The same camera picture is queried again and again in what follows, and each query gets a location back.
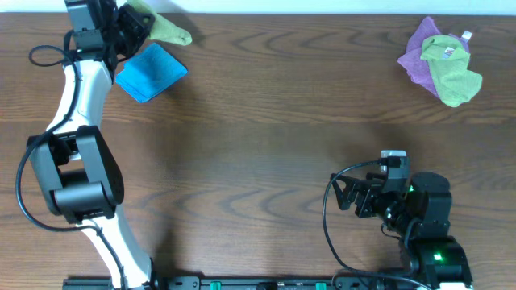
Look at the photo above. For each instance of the crumpled olive green cloth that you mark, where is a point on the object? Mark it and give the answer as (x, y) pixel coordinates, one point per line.
(448, 64)

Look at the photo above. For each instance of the folded blue cloth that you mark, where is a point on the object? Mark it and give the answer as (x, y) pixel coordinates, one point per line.
(150, 73)

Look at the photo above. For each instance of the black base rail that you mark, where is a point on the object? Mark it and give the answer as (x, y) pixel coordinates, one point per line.
(340, 282)

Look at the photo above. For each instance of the purple cloth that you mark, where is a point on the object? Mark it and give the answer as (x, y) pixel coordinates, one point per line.
(417, 69)

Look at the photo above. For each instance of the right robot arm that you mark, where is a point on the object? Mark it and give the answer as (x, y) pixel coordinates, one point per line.
(417, 208)

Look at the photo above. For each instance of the light green cloth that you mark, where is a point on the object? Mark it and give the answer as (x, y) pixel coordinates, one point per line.
(162, 29)

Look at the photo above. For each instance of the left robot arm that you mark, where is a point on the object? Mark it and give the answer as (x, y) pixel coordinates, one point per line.
(77, 173)

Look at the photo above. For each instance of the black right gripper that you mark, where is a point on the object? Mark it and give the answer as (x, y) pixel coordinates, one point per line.
(370, 187)

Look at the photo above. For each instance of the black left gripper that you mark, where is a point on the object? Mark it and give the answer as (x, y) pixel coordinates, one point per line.
(135, 21)

